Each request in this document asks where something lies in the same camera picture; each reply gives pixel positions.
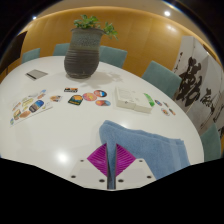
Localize sheet of colourful stickers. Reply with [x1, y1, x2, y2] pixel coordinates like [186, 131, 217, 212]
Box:
[9, 89, 54, 127]

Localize green pack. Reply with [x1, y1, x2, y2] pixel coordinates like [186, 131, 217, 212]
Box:
[143, 92, 156, 108]

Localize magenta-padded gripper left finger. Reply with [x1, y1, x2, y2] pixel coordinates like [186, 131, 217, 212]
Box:
[68, 143, 110, 190]

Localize small orange sticker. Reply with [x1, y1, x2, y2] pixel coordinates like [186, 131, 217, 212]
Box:
[49, 95, 63, 103]

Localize potted plant in grey vase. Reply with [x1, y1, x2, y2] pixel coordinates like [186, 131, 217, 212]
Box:
[63, 14, 119, 80]

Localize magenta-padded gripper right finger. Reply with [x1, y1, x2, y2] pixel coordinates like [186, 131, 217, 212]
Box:
[115, 143, 157, 190]

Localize dark square sticker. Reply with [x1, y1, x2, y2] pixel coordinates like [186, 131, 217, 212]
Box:
[68, 94, 84, 106]

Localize round blue red sticker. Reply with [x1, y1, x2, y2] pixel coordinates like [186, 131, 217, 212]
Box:
[93, 89, 108, 99]

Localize white flat box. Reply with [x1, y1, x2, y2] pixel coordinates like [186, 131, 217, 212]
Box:
[114, 87, 138, 110]
[133, 91, 154, 114]

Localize grey flat card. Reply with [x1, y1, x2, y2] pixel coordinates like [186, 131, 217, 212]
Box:
[24, 68, 49, 81]

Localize oval orange blue sticker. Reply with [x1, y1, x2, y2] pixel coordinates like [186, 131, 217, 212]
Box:
[95, 99, 112, 107]

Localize round pink orange sticker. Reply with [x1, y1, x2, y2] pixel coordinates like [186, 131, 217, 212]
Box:
[82, 92, 98, 102]

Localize blue towel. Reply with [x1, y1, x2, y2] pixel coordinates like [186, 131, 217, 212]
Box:
[98, 119, 191, 190]

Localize teal chairs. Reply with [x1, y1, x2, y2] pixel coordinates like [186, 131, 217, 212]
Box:
[21, 43, 223, 163]

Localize white calligraphy folding screen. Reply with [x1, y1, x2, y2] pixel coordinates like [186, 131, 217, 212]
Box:
[173, 35, 224, 148]

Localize black wall screen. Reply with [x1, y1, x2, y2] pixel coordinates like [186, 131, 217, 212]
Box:
[0, 30, 28, 76]

